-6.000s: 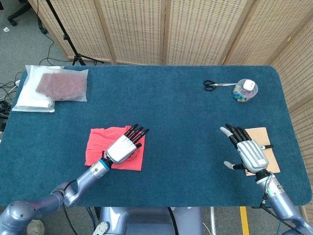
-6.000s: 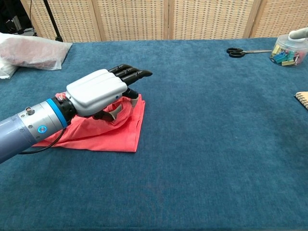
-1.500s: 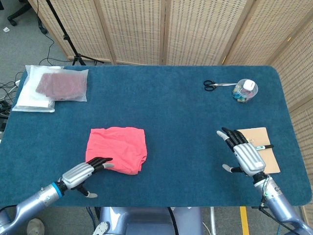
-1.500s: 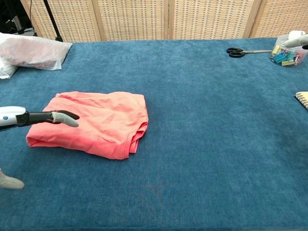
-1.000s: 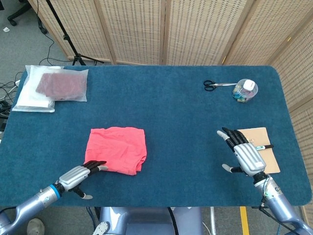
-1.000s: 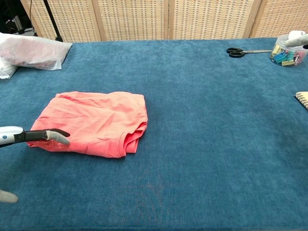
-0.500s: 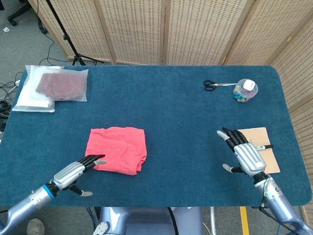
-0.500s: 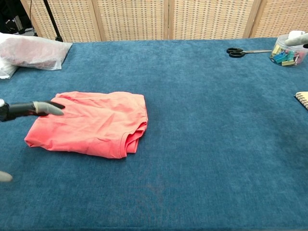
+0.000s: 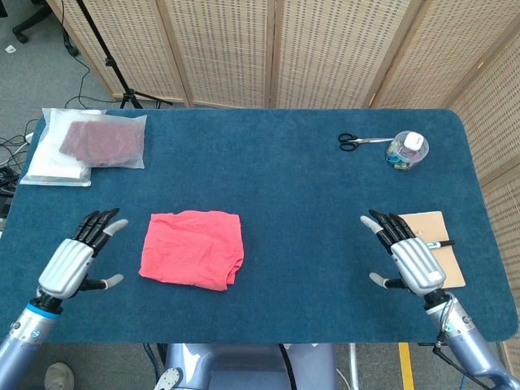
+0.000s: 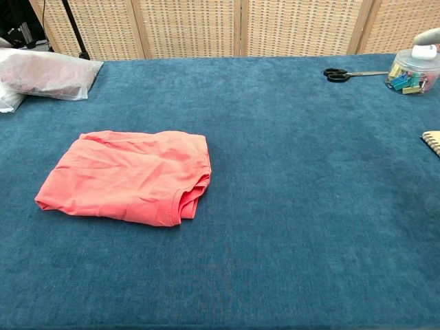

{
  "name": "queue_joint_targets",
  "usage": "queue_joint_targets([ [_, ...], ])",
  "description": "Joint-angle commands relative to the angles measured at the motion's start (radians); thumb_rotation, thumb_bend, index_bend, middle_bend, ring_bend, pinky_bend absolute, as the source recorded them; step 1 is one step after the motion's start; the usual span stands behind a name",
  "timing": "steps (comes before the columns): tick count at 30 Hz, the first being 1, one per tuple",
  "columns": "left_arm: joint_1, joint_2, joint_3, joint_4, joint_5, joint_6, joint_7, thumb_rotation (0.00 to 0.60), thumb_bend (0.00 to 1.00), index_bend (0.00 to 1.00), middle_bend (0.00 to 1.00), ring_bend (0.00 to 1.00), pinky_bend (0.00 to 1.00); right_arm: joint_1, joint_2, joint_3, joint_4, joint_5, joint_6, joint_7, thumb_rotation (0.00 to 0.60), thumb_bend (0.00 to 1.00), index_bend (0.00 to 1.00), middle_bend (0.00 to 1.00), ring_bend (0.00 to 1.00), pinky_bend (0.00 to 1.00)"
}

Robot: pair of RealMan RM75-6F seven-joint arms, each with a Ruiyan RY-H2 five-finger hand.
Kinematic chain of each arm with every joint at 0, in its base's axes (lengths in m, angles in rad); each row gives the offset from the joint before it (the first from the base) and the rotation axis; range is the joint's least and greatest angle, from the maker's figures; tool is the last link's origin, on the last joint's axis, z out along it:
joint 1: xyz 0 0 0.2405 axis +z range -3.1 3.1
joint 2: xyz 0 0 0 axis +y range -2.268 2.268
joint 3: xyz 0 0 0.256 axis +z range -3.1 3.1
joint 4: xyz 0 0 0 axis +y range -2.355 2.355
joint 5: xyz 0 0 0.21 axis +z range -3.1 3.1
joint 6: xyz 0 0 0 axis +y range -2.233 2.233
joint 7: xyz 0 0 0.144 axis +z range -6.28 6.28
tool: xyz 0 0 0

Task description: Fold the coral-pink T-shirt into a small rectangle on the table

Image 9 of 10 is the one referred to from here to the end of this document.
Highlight blue carpet table cover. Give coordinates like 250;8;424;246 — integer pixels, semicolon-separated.
0;107;519;345

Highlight black floor cables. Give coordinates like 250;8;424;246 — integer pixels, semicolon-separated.
0;117;36;212

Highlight plastic bag with white garment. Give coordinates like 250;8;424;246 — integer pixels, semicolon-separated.
19;107;107;188

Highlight black office chair base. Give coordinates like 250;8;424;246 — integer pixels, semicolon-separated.
11;0;80;58

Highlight kraft spiral notebook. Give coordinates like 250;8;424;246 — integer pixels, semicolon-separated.
396;210;467;290

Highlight grey shoe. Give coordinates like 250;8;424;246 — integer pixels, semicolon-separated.
43;362;76;390

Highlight black tripod stand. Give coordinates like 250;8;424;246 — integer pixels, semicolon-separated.
75;0;174;110

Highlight plastic bag with maroon garment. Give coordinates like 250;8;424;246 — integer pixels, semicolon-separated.
48;111;148;171

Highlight red t-shirt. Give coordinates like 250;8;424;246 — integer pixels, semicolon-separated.
138;209;246;293

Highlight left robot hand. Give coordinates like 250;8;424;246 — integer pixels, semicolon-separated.
37;207;130;301

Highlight clear jar of binder clips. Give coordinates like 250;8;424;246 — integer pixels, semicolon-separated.
384;130;431;171

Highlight wicker folding screen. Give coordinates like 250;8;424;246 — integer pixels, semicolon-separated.
46;0;520;390

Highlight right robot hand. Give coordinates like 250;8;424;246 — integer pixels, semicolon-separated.
360;209;447;297

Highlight blue-grey robot torso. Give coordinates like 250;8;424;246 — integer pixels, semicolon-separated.
152;343;338;390

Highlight black-handled scissors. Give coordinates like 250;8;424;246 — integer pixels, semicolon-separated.
336;132;395;154

